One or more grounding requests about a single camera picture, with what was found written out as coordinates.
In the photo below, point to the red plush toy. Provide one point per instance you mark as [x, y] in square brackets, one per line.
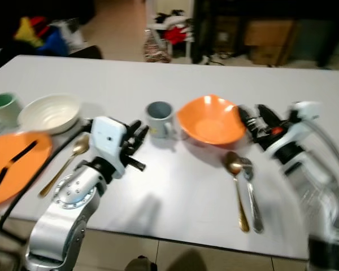
[38, 23]

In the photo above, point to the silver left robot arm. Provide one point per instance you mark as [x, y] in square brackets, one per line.
[73, 197]

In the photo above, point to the blue plush toy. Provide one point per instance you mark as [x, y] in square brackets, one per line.
[52, 44]

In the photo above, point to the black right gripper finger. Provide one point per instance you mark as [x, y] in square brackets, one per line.
[250, 124]
[268, 117]

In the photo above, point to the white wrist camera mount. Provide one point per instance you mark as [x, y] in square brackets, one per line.
[108, 138]
[308, 110]

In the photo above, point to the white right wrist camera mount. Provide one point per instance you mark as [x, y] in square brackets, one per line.
[308, 110]

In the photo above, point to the small cardboard box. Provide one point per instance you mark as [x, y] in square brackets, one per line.
[226, 35]

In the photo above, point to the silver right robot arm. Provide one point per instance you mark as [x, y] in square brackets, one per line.
[319, 192]

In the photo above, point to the patterned basket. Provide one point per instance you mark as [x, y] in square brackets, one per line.
[156, 49]

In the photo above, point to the black shelf unit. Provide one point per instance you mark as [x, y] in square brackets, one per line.
[322, 28]

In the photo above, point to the red cloth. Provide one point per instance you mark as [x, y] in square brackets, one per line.
[175, 35]

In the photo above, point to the orange plate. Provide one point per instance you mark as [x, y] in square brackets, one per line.
[22, 175]

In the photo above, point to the green mug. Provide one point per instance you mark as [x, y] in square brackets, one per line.
[3, 107]

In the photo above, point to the gold metal spoon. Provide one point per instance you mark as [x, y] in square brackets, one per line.
[233, 164]
[79, 145]

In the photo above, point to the grey mug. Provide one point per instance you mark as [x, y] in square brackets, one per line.
[158, 119]

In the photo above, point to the silver metal spoon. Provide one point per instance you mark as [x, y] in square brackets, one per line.
[253, 209]

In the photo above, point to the yellow plush toy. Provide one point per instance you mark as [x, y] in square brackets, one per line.
[27, 33]

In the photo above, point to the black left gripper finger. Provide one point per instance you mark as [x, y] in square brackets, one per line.
[142, 138]
[133, 131]

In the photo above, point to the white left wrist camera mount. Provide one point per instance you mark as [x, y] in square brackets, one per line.
[108, 138]

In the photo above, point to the white rack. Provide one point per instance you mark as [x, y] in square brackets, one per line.
[178, 17]

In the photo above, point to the white ceramic bowl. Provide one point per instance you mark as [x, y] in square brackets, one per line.
[48, 113]

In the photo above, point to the large cardboard box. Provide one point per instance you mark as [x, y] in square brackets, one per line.
[270, 34]

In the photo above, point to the orange bowl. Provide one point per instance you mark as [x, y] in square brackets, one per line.
[209, 124]

